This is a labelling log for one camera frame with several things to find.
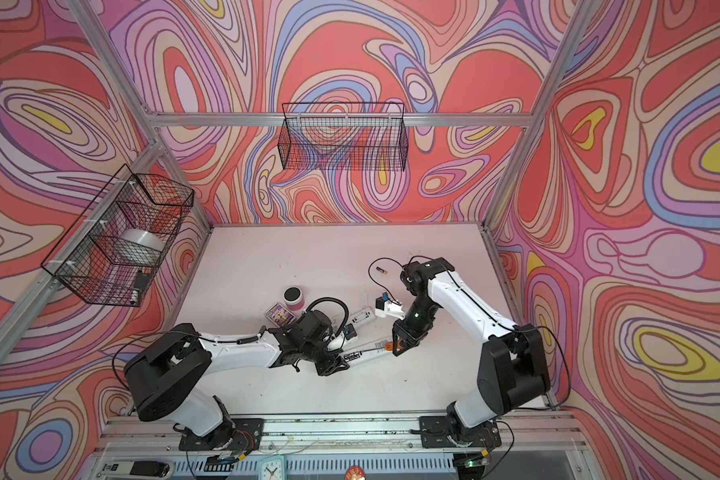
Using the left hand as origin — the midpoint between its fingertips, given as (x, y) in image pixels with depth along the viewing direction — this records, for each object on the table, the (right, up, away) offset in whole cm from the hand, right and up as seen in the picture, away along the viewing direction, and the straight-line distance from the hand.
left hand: (347, 357), depth 86 cm
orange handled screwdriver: (+11, +7, -12) cm, 17 cm away
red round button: (+3, -21, -17) cm, 27 cm away
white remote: (+2, +1, -1) cm, 2 cm away
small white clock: (-16, -19, -18) cm, 31 cm away
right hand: (+16, +5, -11) cm, 20 cm away
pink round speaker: (-18, +16, +8) cm, 25 cm away
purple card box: (-22, +11, +8) cm, 26 cm away
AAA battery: (+11, +24, +20) cm, 33 cm away
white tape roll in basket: (-48, +32, -16) cm, 60 cm away
